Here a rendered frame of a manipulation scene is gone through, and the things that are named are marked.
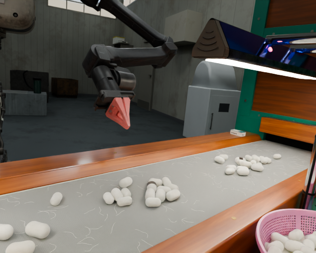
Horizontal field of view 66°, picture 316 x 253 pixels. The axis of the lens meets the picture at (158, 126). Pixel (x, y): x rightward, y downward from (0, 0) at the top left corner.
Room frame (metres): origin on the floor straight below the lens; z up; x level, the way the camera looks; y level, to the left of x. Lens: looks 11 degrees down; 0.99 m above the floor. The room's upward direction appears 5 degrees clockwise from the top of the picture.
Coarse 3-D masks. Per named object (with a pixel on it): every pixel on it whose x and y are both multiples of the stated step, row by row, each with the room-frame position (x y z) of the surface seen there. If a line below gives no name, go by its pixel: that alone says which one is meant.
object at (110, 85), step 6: (102, 84) 0.65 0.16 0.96; (108, 84) 0.65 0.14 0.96; (114, 84) 0.66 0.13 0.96; (102, 90) 0.60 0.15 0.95; (108, 90) 0.62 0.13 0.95; (114, 90) 0.63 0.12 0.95; (120, 90) 0.65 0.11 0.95; (132, 96) 0.66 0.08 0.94; (96, 102) 0.62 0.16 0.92; (102, 102) 0.63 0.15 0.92; (108, 102) 0.64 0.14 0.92; (96, 108) 0.62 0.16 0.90; (102, 108) 0.64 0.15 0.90
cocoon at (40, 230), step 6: (30, 222) 0.33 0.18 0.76; (36, 222) 0.33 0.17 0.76; (30, 228) 0.32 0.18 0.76; (36, 228) 0.32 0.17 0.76; (42, 228) 0.32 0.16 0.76; (48, 228) 0.32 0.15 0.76; (30, 234) 0.32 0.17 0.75; (36, 234) 0.32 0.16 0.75; (42, 234) 0.32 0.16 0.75; (48, 234) 0.32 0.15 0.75
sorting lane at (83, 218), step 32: (192, 160) 0.76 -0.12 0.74; (288, 160) 0.86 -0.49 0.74; (32, 192) 0.45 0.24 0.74; (64, 192) 0.47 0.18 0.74; (96, 192) 0.48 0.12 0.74; (192, 192) 0.52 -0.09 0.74; (224, 192) 0.54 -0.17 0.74; (256, 192) 0.56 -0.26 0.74; (64, 224) 0.36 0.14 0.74; (96, 224) 0.37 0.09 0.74; (128, 224) 0.38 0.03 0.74; (160, 224) 0.39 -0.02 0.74; (192, 224) 0.40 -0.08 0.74
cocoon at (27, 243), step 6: (30, 240) 0.29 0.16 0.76; (12, 246) 0.28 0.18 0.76; (18, 246) 0.28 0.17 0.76; (24, 246) 0.28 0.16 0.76; (30, 246) 0.28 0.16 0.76; (6, 252) 0.27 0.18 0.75; (12, 252) 0.27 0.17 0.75; (18, 252) 0.28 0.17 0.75; (24, 252) 0.28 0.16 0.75; (30, 252) 0.28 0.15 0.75
